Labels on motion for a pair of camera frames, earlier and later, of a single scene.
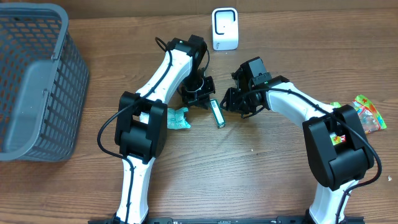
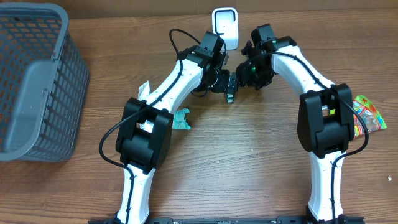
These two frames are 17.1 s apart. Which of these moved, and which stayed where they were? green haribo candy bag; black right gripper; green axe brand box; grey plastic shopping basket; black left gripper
Moved: black right gripper; green axe brand box; black left gripper
Stayed: green haribo candy bag; grey plastic shopping basket
